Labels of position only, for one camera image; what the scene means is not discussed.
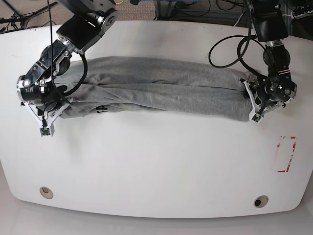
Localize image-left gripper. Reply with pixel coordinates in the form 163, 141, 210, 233
21, 97, 81, 129

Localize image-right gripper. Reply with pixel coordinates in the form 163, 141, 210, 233
239, 78, 286, 120

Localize grey printed T-shirt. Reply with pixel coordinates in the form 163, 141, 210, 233
63, 57, 252, 121

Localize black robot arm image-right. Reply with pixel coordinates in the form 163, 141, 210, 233
204, 0, 297, 122

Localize black tripod legs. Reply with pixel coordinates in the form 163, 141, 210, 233
0, 0, 58, 34

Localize white power strip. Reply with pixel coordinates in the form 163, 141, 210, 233
291, 4, 313, 19

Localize red tape rectangle marking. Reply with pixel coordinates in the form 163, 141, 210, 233
274, 136, 296, 173

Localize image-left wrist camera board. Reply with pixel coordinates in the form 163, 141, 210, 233
40, 126, 54, 137

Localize white cable on floor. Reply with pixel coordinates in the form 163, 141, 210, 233
233, 11, 293, 27

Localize left table cable grommet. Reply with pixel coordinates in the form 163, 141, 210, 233
40, 187, 53, 200

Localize table cable grommet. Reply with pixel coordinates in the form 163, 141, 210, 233
254, 195, 269, 208
40, 187, 53, 200

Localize right table cable grommet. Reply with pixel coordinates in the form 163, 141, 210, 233
254, 195, 269, 208

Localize grey metal frame leg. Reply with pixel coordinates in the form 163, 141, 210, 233
153, 0, 178, 21

